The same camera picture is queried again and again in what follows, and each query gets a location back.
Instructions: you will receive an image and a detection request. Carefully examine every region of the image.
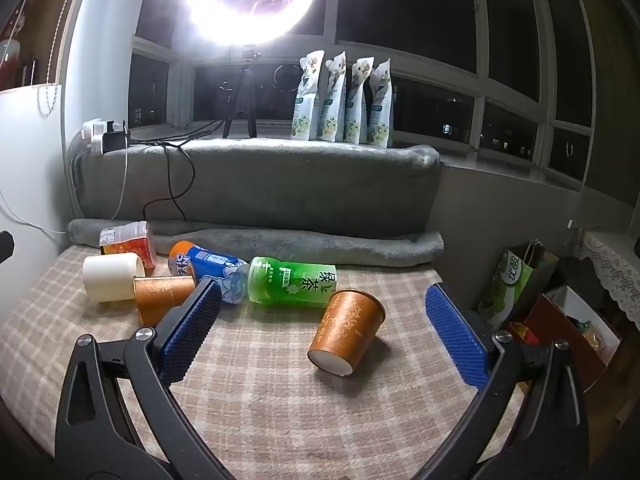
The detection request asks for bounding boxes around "white lace cloth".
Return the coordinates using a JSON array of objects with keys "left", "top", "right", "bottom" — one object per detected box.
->
[{"left": 575, "top": 230, "right": 640, "bottom": 331}]

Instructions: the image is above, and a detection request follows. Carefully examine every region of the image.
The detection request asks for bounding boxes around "red cardboard box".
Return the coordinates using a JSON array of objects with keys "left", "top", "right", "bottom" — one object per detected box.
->
[{"left": 506, "top": 286, "right": 622, "bottom": 393}]

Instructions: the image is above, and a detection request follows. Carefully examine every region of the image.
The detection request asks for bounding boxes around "blue label drink bottle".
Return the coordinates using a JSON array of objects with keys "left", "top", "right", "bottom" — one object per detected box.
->
[{"left": 168, "top": 241, "right": 250, "bottom": 305}]

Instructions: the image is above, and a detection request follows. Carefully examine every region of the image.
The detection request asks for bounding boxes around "orange and white drink carton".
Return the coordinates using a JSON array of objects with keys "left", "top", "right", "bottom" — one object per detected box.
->
[{"left": 99, "top": 221, "right": 157, "bottom": 270}]

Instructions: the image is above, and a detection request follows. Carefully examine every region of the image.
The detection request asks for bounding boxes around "black cable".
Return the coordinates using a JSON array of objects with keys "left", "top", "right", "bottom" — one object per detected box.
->
[{"left": 129, "top": 130, "right": 213, "bottom": 221}]

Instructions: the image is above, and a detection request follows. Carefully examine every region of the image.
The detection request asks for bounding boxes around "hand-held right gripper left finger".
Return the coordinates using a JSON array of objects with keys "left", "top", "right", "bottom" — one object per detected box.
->
[{"left": 55, "top": 278, "right": 223, "bottom": 480}]

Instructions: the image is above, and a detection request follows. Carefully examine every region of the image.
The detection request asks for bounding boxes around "brown patterned paper cup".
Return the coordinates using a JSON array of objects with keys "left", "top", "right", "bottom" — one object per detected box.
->
[
  {"left": 133, "top": 275, "right": 197, "bottom": 327},
  {"left": 307, "top": 288, "right": 386, "bottom": 377}
]

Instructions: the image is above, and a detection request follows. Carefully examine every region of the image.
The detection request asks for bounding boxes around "white cable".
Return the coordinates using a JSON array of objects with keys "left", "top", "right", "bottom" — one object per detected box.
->
[{"left": 0, "top": 152, "right": 131, "bottom": 235}]

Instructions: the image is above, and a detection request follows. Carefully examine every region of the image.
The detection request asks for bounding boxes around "plaid bed sheet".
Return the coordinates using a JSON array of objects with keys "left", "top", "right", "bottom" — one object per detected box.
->
[{"left": 0, "top": 247, "right": 531, "bottom": 480}]

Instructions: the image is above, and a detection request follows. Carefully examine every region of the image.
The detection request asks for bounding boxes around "bead curtain cord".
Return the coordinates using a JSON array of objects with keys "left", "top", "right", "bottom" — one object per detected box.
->
[{"left": 36, "top": 0, "right": 87, "bottom": 120}]

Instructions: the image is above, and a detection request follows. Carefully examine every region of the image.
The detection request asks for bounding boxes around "green tea bottle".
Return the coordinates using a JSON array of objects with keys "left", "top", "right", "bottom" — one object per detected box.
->
[{"left": 246, "top": 256, "right": 340, "bottom": 309}]

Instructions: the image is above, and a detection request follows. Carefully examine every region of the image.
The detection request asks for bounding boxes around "green paper bag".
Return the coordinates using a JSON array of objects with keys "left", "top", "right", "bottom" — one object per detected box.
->
[{"left": 477, "top": 241, "right": 560, "bottom": 330}]

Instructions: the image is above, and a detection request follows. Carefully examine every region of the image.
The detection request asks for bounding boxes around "white power strip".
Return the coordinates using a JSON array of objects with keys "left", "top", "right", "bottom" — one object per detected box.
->
[{"left": 80, "top": 118, "right": 132, "bottom": 155}]

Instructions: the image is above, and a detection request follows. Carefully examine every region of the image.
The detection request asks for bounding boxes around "grey rolled blanket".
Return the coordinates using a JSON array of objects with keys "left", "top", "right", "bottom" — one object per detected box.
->
[{"left": 67, "top": 218, "right": 445, "bottom": 268}]

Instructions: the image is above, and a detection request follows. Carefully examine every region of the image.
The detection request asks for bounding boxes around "cream paper cup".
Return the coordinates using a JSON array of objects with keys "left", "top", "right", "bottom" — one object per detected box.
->
[{"left": 82, "top": 252, "right": 146, "bottom": 303}]

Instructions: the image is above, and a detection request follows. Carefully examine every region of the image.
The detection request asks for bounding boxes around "white green snack pouch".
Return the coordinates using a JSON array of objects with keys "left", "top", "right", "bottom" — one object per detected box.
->
[
  {"left": 343, "top": 56, "right": 376, "bottom": 145},
  {"left": 367, "top": 58, "right": 393, "bottom": 149},
  {"left": 318, "top": 52, "right": 348, "bottom": 143},
  {"left": 291, "top": 50, "right": 324, "bottom": 141}
]

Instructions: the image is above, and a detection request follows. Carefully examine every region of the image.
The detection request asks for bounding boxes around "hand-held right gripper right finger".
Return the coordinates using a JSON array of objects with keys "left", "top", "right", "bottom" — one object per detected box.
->
[{"left": 411, "top": 283, "right": 590, "bottom": 480}]

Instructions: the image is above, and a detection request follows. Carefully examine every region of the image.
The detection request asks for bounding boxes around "black tripod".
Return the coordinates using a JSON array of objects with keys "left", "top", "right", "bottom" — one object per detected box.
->
[{"left": 222, "top": 48, "right": 258, "bottom": 139}]

